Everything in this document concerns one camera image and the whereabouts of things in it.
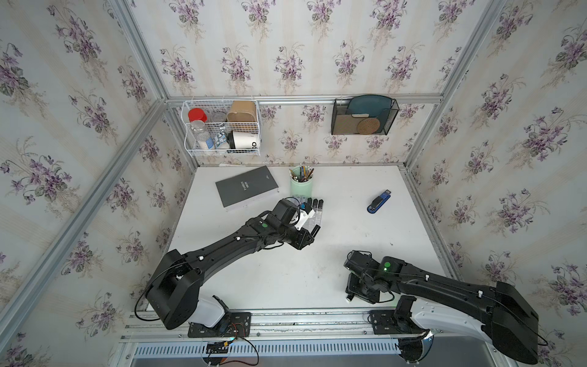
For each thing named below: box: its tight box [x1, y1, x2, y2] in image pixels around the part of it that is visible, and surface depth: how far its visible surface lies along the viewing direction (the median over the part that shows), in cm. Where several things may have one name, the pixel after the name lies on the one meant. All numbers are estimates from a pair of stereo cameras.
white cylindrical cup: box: [227, 130, 258, 150], surface depth 95 cm
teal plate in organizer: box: [346, 94, 393, 134], surface depth 94 cm
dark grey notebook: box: [215, 165, 279, 208], surface depth 110 cm
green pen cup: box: [289, 165, 314, 198], surface depth 100 cm
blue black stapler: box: [366, 189, 393, 215], surface depth 103 cm
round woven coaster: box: [356, 117, 381, 136], surface depth 100 cm
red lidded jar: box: [188, 107, 208, 123], surface depth 93 cm
